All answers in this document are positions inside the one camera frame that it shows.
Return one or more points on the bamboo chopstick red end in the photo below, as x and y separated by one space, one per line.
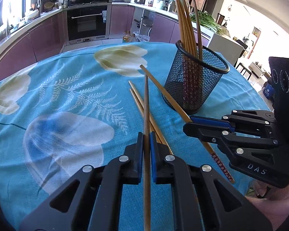
189 37
180 16

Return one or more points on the right hand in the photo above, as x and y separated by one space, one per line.
269 192

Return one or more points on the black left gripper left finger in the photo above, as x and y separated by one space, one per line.
91 198

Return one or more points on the black stool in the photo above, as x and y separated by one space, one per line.
243 70

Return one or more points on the pink sleeved right forearm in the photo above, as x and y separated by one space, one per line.
275 210

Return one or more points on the green leafy vegetables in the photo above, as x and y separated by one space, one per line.
207 21

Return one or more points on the purple kitchen cabinets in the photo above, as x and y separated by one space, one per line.
46 36

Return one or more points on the teal mesh food cover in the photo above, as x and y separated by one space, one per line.
172 6

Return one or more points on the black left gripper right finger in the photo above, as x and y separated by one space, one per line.
202 199

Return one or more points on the yellow oil bottle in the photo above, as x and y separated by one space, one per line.
126 37

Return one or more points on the black mesh pen cup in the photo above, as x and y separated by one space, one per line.
213 68

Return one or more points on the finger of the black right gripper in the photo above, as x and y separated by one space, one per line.
243 121
226 139

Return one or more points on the black built-in oven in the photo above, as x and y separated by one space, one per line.
87 20

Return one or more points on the blue floral tablecloth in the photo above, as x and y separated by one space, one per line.
76 108

